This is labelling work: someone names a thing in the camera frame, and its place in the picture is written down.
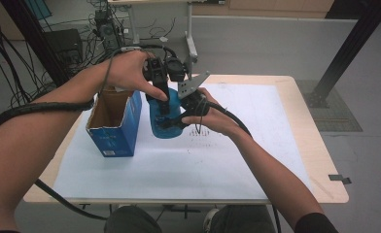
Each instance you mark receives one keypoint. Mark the black sleeve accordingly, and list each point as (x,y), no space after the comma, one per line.
(315,224)

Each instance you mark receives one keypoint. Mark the person's left hand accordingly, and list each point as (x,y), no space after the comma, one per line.
(127,73)

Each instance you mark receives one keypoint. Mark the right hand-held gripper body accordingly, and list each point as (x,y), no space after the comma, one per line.
(196,103)

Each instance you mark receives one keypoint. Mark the person's right hand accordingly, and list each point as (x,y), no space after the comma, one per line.
(216,119)

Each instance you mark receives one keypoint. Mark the green grid floor mat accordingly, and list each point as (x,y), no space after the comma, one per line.
(337,110)

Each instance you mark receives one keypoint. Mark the black metal post with base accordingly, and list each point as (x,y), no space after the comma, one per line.
(353,48)

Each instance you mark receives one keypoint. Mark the blue cardboard box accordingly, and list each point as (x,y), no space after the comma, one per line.
(120,136)

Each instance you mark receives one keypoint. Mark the white desk frame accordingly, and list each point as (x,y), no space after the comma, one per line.
(191,39)

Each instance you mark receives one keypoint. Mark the white paper mat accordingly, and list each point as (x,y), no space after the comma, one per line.
(179,168)

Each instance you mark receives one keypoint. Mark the black computer tower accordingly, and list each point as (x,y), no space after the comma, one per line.
(109,32)

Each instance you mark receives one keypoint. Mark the person's shoe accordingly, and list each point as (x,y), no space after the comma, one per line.
(210,220)

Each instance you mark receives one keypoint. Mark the blue bottle with white cap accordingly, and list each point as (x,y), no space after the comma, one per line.
(170,131)

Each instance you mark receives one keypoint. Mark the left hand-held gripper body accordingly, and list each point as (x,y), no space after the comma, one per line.
(161,69)

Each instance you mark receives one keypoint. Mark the black box on floor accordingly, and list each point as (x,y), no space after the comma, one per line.
(65,43)

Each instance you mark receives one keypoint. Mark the black tape piece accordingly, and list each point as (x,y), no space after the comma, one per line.
(339,179)

